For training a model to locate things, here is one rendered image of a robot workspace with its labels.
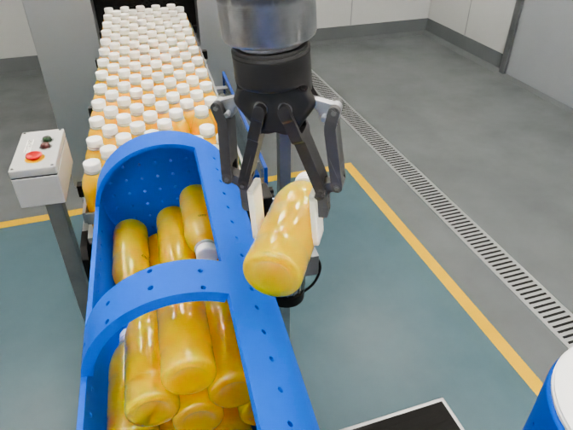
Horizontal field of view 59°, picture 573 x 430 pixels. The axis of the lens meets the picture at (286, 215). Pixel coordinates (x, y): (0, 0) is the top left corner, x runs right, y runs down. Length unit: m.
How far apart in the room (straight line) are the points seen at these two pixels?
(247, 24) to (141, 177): 0.68
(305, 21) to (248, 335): 0.35
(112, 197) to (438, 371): 1.52
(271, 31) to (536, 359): 2.07
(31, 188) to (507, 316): 1.97
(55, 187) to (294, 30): 0.92
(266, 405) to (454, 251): 2.28
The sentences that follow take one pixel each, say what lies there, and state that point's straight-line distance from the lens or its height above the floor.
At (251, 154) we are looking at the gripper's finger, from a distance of 0.55.
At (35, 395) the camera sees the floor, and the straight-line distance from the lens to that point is 2.26.
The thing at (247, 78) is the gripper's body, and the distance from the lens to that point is 0.49.
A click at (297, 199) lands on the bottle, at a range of 0.62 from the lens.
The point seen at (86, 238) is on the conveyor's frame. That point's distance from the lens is 1.36.
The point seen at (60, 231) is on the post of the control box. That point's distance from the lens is 1.46.
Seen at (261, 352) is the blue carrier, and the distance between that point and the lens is 0.61.
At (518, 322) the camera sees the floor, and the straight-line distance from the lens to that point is 2.50.
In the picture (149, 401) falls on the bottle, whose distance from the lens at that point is 0.69.
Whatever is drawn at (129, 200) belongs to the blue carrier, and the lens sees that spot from 1.11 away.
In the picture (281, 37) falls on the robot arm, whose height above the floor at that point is 1.55.
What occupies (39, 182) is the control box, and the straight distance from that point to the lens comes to 1.29.
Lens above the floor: 1.68
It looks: 35 degrees down
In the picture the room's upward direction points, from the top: straight up
